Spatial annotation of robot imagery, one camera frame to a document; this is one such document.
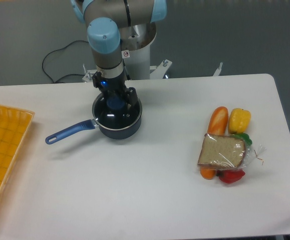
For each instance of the small orange toy vegetable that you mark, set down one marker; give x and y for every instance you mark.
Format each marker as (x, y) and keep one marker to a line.
(207, 173)

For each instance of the bagged sliced bread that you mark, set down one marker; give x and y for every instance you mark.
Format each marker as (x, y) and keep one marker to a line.
(227, 152)

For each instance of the dark blue saucepan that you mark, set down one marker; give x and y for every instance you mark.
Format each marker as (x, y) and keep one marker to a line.
(91, 124)

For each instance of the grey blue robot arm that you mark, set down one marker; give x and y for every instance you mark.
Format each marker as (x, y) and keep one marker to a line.
(123, 12)

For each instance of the glass lid blue knob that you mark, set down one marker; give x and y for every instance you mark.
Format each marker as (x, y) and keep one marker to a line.
(115, 113)

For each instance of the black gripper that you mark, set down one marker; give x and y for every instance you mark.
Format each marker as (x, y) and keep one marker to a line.
(115, 86)

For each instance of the orange wicker basket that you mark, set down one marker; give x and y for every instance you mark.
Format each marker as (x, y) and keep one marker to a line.
(2, 160)

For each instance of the yellow bell pepper toy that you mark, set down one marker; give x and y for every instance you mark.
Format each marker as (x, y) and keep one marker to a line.
(238, 121)

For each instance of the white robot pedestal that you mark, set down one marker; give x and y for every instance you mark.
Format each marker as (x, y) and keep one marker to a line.
(123, 49)

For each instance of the green bell pepper toy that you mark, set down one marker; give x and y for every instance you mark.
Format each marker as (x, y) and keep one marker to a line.
(244, 137)

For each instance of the white table bracket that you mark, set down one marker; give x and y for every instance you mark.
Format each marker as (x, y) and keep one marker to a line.
(218, 70)

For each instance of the red bell pepper toy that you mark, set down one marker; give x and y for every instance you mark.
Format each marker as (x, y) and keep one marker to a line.
(230, 176)

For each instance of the orange bread roll toy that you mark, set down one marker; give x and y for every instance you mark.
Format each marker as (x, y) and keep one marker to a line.
(218, 121)

